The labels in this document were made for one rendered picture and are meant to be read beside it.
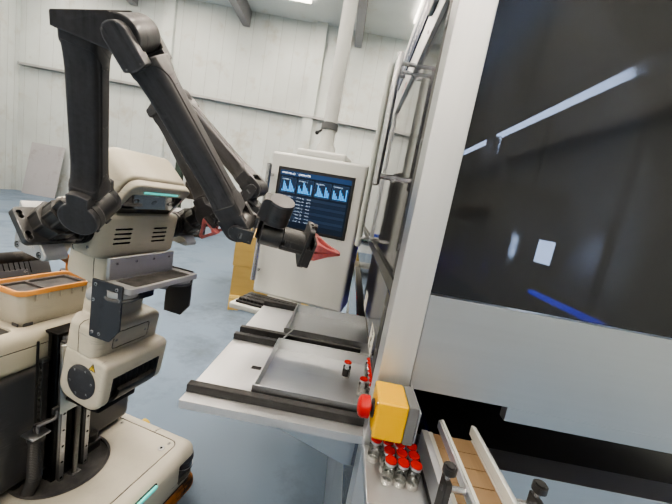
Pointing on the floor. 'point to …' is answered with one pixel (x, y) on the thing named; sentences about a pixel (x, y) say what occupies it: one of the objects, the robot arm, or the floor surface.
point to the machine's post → (430, 201)
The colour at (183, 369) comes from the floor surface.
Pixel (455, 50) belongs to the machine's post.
